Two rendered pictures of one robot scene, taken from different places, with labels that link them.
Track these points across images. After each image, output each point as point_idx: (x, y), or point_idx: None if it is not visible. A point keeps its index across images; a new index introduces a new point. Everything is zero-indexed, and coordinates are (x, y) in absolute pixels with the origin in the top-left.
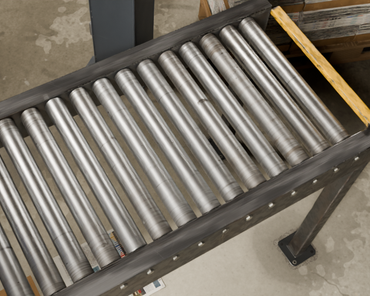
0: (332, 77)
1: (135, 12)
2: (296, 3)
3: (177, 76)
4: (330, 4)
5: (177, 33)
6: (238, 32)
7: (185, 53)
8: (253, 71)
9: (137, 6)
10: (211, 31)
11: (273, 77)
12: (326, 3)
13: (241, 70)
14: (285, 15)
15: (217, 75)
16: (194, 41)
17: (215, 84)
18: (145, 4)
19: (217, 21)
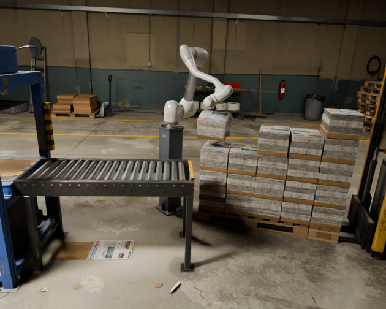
0: (190, 170)
1: (169, 178)
2: (223, 188)
3: (150, 164)
4: (236, 192)
5: (158, 159)
6: (176, 163)
7: (157, 162)
8: (171, 168)
9: (170, 177)
10: (168, 161)
11: (175, 169)
12: (234, 191)
13: (168, 167)
14: (190, 161)
15: (160, 166)
16: (162, 162)
17: (158, 167)
18: None
19: (172, 160)
